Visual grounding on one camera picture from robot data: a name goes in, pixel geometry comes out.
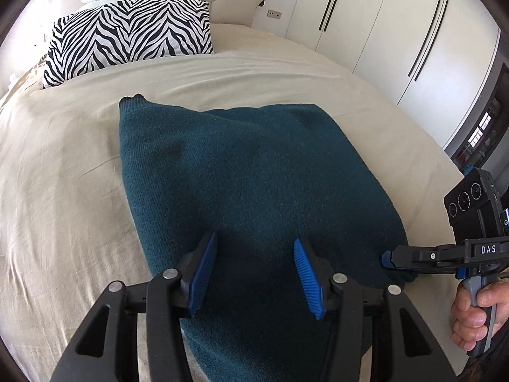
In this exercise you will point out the zebra print pillow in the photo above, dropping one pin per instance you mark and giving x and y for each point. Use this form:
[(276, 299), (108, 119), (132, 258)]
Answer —
[(125, 31)]

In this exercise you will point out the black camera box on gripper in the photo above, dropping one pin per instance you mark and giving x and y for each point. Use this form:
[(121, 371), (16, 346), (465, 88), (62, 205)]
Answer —
[(474, 208)]

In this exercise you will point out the person's right hand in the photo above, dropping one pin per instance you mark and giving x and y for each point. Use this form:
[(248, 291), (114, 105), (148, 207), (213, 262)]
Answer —
[(469, 321)]

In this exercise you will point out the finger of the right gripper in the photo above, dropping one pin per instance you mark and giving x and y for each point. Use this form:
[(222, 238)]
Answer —
[(404, 276), (409, 258)]

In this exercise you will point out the dark teal knit sweater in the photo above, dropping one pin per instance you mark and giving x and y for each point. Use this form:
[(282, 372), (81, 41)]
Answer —
[(260, 179)]

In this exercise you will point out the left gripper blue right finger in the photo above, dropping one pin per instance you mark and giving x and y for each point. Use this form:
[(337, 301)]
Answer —
[(315, 275)]

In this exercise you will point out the white wardrobe with black handles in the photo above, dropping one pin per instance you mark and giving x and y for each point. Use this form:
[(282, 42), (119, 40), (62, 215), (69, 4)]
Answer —
[(430, 57)]

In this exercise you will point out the beige bed sheet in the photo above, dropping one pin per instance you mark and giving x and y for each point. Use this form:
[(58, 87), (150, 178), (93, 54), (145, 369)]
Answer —
[(66, 229)]

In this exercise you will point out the wall power socket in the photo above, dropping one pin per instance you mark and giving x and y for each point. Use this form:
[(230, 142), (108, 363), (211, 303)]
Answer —
[(273, 14)]

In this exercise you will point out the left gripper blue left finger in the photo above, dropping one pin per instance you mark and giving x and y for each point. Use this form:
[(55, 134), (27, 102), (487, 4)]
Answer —
[(196, 268)]

